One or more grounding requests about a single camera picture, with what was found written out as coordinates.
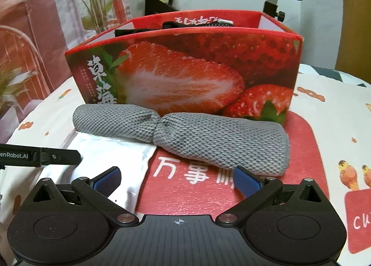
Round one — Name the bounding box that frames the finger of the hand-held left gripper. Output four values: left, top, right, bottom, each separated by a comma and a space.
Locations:
40, 147, 82, 166

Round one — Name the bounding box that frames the wooden door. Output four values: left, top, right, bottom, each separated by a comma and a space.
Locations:
336, 0, 371, 87

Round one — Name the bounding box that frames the small green leafy plant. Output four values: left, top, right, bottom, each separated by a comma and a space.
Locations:
0, 63, 38, 116

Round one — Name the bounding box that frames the red strawberry print box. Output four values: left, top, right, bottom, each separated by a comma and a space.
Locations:
64, 9, 304, 126

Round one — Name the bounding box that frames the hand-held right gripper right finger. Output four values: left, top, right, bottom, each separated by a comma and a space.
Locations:
215, 165, 324, 227

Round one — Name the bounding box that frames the grey knitted cloth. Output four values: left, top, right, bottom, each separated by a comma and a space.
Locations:
72, 103, 291, 177

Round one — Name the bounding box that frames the white foil pouch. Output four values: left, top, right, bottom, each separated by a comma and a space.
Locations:
0, 131, 157, 224

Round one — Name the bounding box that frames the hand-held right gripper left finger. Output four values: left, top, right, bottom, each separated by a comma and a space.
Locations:
30, 167, 140, 227

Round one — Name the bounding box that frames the red white printed wall cloth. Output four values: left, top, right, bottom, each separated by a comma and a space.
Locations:
0, 0, 137, 145

